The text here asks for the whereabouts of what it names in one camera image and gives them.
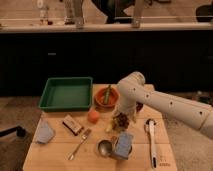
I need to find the green plastic tray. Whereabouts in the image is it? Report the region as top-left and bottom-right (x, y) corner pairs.
(39, 77), (93, 112)

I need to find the yellow banana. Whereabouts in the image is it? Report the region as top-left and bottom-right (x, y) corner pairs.
(106, 122), (115, 133)

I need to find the silver metal cup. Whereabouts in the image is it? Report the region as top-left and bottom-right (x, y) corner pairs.
(97, 140), (112, 157)

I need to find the green vegetable in bowl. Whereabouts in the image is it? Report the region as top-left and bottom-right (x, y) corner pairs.
(104, 85), (111, 105)

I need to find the bunch of brown grapes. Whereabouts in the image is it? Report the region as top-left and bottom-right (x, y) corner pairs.
(114, 113), (129, 129)

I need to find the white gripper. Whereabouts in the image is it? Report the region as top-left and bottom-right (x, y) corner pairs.
(114, 98), (136, 122)

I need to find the white handled spatula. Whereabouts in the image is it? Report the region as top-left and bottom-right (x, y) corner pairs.
(145, 119), (157, 169)

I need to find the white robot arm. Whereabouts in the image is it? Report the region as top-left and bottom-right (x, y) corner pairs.
(117, 72), (213, 140)

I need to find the brown rectangular eraser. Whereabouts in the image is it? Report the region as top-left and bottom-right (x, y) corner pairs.
(62, 115), (84, 136)

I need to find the orange bowl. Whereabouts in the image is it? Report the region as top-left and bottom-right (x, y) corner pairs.
(94, 87), (119, 108)

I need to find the purple bowl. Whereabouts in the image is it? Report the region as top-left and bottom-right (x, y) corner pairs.
(136, 103), (143, 112)

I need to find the orange ball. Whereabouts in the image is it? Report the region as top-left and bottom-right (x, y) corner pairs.
(88, 109), (100, 124)

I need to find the light blue cloth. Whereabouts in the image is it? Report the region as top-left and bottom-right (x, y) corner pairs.
(35, 120), (55, 144)

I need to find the silver fork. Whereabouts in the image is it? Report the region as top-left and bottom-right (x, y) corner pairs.
(68, 128), (92, 160)

